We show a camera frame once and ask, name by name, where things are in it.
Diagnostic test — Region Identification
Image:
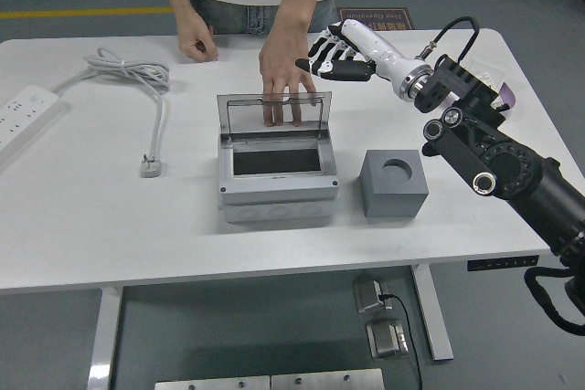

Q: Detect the person's left hand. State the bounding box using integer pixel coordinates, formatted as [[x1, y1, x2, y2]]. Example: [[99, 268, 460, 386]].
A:
[[258, 28, 317, 129]]

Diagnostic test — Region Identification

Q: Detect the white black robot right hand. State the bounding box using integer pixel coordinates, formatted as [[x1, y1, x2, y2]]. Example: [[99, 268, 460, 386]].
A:
[[295, 19, 426, 90]]

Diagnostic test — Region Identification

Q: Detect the person's right hand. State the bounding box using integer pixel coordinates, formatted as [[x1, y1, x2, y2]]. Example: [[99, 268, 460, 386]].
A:
[[176, 13, 219, 62]]

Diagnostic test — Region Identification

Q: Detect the transparent hinged box lid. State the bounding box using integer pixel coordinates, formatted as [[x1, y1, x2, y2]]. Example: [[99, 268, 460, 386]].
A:
[[216, 91, 331, 140]]

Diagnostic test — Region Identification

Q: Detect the grey plastic junction box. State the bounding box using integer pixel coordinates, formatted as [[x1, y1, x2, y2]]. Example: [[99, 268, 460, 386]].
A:
[[217, 133, 340, 226]]

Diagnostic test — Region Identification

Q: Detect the metal floor box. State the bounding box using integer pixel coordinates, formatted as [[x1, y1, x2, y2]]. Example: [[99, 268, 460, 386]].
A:
[[352, 274, 389, 316], [365, 319, 410, 359]]

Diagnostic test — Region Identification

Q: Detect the brown floor sign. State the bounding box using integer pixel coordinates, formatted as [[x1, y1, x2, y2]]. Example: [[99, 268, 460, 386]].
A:
[[336, 7, 414, 33]]

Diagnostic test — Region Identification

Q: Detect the grey cube holder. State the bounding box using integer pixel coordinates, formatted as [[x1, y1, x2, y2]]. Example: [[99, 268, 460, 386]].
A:
[[359, 149, 430, 218]]

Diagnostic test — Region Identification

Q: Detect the white power strip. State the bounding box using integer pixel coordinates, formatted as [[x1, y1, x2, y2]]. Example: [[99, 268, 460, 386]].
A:
[[0, 84, 65, 167]]

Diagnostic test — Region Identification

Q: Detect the black table control panel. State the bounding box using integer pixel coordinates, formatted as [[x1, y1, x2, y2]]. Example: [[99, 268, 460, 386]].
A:
[[466, 254, 539, 271]]

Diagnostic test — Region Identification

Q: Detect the white table leg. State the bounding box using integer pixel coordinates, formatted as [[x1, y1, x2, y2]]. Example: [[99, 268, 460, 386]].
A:
[[409, 265, 454, 362], [86, 287, 124, 390]]

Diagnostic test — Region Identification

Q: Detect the white power cable with plug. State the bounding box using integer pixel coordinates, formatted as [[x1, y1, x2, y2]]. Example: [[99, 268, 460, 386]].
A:
[[49, 46, 173, 180]]

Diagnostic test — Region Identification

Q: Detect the black floor cable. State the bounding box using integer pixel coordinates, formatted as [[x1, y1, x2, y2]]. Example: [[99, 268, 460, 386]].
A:
[[378, 292, 424, 390]]

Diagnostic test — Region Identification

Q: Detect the metal base plate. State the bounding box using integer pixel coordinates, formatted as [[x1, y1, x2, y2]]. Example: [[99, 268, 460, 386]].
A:
[[154, 375, 271, 390], [271, 367, 385, 390]]

